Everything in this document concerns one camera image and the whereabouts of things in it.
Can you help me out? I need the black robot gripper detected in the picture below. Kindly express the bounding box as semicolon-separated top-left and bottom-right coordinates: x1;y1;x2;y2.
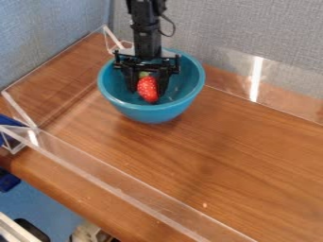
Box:
113;29;180;97

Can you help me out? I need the red toy strawberry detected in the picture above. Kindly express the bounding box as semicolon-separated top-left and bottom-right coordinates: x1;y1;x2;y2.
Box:
137;72;159;103

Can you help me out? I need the blue plastic bowl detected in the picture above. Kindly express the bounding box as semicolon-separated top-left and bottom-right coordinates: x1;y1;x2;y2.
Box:
97;51;205;124

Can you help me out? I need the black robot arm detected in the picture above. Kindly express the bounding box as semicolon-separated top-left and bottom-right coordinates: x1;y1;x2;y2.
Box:
113;0;180;97

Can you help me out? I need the blue clamp under table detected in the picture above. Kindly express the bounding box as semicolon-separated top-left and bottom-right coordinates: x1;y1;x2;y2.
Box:
0;112;28;194

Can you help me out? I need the white object under table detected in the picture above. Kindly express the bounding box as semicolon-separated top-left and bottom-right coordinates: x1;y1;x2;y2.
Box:
68;221;121;242

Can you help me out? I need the black and white equipment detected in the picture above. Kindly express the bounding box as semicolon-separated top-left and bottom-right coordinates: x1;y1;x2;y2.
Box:
0;212;50;242

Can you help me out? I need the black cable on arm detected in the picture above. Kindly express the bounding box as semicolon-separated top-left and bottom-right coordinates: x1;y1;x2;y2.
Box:
157;12;176;38

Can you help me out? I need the clear acrylic barrier wall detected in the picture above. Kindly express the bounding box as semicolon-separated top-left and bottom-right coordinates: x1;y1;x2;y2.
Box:
0;28;323;242

